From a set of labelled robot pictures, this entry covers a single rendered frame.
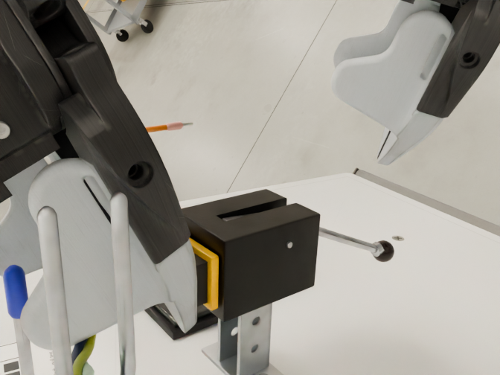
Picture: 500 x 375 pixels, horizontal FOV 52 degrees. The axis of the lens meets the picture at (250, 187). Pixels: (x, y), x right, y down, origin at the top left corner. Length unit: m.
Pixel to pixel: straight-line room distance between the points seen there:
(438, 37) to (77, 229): 0.19
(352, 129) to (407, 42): 1.70
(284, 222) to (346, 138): 1.72
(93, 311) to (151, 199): 0.05
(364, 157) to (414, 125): 1.57
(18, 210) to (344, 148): 1.75
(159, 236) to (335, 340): 0.17
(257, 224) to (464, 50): 0.12
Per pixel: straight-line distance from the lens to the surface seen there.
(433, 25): 0.26
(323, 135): 2.03
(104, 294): 0.18
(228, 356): 0.29
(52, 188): 0.17
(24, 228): 0.23
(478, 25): 0.24
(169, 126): 0.35
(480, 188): 1.58
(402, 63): 0.27
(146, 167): 0.15
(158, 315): 0.32
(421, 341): 0.33
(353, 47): 0.31
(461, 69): 0.25
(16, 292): 0.22
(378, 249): 0.33
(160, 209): 0.16
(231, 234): 0.22
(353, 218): 0.48
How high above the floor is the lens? 1.30
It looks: 37 degrees down
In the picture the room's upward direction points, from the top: 57 degrees counter-clockwise
